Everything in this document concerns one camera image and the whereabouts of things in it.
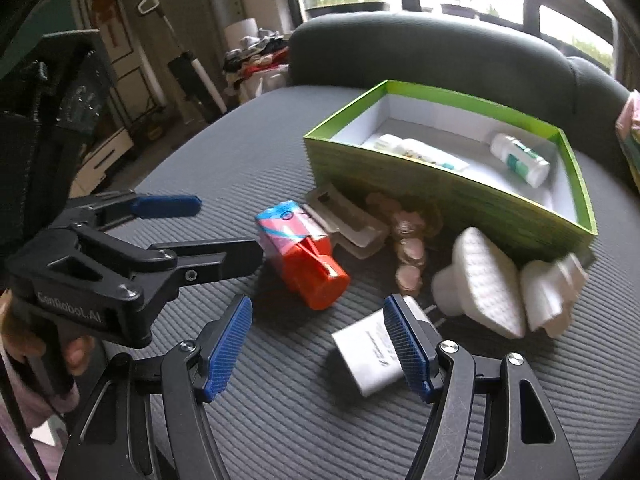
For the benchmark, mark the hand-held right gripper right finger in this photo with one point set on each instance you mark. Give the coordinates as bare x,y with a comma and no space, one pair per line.
407,350

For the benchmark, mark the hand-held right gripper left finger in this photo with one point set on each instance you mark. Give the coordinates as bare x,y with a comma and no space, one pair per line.
225,355

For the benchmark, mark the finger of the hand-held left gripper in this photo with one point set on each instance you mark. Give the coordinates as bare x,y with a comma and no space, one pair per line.
215,260
167,206

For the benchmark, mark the clear plastic blister tray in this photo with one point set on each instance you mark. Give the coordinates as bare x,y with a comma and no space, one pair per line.
352,225

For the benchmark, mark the green cardboard box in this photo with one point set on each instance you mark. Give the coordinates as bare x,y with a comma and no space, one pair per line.
400,185

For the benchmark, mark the person's left forearm pink sleeve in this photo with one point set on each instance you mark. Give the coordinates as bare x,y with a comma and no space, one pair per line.
37,410

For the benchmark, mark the person's left hand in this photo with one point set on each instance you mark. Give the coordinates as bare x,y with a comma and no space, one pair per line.
80,355

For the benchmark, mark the white cabinet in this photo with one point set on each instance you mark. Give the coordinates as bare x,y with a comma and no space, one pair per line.
105,157

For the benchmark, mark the white mesh-faced plastic piece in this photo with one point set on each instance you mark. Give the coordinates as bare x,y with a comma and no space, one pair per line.
480,275

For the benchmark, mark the upright vacuum cleaner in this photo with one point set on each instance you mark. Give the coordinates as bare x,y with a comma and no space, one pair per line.
192,77

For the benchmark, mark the white plastic adapter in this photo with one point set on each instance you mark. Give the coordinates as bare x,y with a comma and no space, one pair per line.
545,300

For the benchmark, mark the pile of clothes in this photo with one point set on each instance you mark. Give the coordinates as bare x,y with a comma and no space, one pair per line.
250,65

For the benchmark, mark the white paper roll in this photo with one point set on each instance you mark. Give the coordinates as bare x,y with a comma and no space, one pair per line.
240,32

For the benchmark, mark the white tube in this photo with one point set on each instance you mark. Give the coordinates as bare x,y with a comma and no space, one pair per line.
415,152

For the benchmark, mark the white bottle green label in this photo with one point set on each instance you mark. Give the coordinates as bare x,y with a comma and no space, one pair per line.
520,160

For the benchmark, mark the long black planter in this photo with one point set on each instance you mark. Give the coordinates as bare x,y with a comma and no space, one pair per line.
345,10

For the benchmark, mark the grey sofa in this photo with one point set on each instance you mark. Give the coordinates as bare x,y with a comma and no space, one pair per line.
450,55

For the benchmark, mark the pink cloth item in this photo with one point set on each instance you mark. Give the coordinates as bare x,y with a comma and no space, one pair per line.
631,130

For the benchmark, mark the small black planter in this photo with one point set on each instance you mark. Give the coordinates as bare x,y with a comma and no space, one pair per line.
457,9

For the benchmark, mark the wall poster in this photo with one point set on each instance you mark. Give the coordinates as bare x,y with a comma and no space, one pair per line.
107,15

